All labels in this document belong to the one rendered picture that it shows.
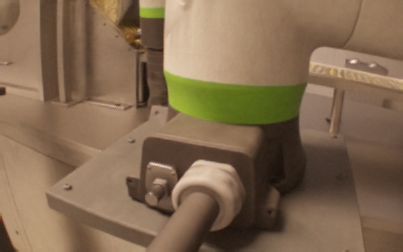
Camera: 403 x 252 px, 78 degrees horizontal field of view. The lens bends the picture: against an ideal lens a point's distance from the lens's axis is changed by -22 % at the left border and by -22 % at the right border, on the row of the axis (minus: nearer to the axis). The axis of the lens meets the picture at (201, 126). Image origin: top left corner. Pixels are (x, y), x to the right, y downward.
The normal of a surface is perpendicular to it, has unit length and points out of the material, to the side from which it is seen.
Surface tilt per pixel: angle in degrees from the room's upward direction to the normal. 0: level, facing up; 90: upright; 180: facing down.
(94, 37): 90
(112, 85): 90
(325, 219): 0
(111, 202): 0
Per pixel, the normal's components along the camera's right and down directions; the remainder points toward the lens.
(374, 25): -0.14, 0.82
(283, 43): 0.40, 0.33
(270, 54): 0.19, 0.35
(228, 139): 0.04, -0.93
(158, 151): -0.33, 0.32
